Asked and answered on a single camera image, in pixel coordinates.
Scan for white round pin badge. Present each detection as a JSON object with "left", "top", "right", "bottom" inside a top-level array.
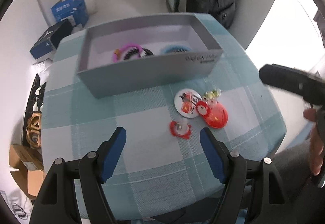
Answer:
[{"left": 174, "top": 89, "right": 202, "bottom": 118}]

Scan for teal plaid tablecloth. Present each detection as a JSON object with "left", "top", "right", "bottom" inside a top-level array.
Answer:
[{"left": 41, "top": 15, "right": 286, "bottom": 220}]

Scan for black Jordan shoe box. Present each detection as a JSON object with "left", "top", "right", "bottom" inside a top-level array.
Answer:
[{"left": 30, "top": 19, "right": 73, "bottom": 62}]

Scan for person's right hand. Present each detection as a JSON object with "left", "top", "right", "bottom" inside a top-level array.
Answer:
[{"left": 303, "top": 108, "right": 324, "bottom": 176}]

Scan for black spiral hair tie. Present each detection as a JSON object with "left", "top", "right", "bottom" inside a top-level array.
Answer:
[{"left": 122, "top": 47, "right": 154, "bottom": 61}]

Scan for tan brown shoes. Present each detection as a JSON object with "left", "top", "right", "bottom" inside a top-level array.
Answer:
[{"left": 26, "top": 112, "right": 42, "bottom": 149}]

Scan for red frilly hair clip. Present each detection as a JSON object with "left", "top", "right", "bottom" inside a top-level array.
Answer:
[{"left": 169, "top": 121, "right": 191, "bottom": 140}]

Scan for red round China badge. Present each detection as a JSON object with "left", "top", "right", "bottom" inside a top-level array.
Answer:
[{"left": 203, "top": 102, "right": 228, "bottom": 129}]

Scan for black white sneakers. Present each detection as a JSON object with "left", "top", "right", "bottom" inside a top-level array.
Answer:
[{"left": 32, "top": 82, "right": 47, "bottom": 113}]

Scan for blue cardboard box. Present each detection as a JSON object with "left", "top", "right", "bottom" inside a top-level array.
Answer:
[{"left": 51, "top": 0, "right": 89, "bottom": 27}]

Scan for light blue bracelet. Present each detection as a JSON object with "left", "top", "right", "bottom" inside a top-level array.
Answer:
[{"left": 160, "top": 45, "right": 192, "bottom": 55}]

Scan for purple bracelet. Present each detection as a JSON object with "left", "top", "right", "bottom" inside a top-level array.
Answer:
[{"left": 112, "top": 45, "right": 144, "bottom": 63}]

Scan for brown cardboard box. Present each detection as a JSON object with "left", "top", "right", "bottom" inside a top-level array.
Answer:
[{"left": 9, "top": 144, "right": 46, "bottom": 200}]

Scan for yellow-green flower hair clip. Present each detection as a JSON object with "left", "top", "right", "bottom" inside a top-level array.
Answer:
[{"left": 202, "top": 89, "right": 221, "bottom": 101}]

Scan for grey open cardboard box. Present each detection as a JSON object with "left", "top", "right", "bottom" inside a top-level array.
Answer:
[{"left": 77, "top": 13, "right": 223, "bottom": 98}]

